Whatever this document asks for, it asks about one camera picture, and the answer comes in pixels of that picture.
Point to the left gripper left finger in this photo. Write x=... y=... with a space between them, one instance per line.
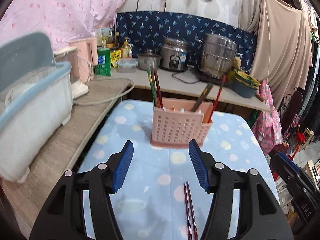
x=123 y=161

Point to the maroon chopstick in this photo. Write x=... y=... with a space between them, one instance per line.
x=192 y=214
x=189 y=231

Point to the red chopstick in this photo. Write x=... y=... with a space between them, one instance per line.
x=217 y=98
x=158 y=89

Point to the dark blue bowl stack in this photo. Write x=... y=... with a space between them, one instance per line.
x=245 y=85

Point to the wooden counter shelf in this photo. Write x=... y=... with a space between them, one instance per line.
x=64 y=147

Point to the pink floral curtain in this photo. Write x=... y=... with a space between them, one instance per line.
x=62 y=20

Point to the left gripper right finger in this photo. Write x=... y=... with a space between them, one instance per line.
x=201 y=164

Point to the small steel pot with lid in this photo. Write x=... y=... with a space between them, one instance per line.
x=148 y=60

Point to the large steel steamer pot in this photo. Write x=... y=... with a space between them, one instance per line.
x=217 y=55

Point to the red plastic stool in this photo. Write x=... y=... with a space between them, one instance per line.
x=300 y=139

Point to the white dish drainer box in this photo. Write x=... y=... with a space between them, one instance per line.
x=32 y=108

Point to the yellow seasoning packet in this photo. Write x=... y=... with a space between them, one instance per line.
x=115 y=56

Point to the blue polka dot tablecloth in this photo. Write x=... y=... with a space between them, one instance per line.
x=150 y=204

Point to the grey-blue drainer lid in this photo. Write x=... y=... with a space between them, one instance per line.
x=23 y=55

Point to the induction cooktop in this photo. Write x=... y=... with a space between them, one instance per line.
x=208 y=79

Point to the yellow oil bottle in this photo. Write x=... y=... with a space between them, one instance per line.
x=125 y=49

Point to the white blender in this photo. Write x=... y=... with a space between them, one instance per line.
x=79 y=88

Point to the pink perforated utensil holder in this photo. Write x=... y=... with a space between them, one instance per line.
x=174 y=125

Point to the green detergent bottle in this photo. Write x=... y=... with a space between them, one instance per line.
x=104 y=60

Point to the brown chopstick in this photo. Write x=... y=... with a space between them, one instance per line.
x=157 y=102
x=203 y=94

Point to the beige hanging cloth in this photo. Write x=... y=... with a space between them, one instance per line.
x=283 y=52

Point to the pink floral apron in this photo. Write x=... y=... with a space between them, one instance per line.
x=267 y=128

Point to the navy floral backsplash cloth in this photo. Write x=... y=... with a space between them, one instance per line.
x=148 y=29

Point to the steel rice cooker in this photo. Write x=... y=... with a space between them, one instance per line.
x=174 y=55

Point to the pink electric kettle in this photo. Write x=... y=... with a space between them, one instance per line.
x=87 y=49

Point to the clear food container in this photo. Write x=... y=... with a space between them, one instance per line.
x=127 y=65

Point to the white box carton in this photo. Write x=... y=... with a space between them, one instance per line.
x=103 y=33

